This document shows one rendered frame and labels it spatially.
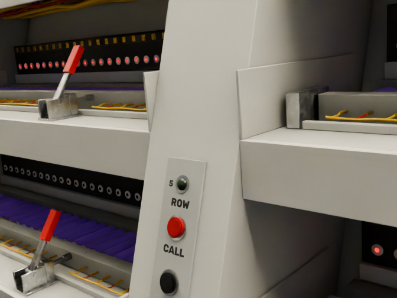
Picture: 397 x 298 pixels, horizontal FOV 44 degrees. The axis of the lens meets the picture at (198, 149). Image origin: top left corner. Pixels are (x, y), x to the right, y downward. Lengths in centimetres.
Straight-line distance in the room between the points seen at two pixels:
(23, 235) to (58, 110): 20
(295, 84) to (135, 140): 15
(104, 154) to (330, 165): 23
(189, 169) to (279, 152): 8
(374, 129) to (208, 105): 12
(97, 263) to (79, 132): 16
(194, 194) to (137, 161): 8
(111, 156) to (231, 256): 16
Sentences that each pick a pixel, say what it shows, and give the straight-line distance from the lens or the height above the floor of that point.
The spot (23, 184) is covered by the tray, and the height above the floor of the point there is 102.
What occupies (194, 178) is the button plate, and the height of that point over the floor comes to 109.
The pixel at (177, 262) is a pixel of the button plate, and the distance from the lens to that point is 39.
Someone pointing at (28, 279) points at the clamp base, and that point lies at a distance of 58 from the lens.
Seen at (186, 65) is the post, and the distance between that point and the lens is 40.
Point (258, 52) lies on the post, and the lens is 37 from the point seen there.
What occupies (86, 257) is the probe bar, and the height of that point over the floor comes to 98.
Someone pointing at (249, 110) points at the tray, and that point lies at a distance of 36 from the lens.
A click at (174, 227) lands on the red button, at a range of 38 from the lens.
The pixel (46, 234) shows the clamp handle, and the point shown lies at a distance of 58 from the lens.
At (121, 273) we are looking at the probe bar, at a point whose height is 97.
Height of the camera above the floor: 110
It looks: 2 degrees up
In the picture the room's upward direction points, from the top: 8 degrees clockwise
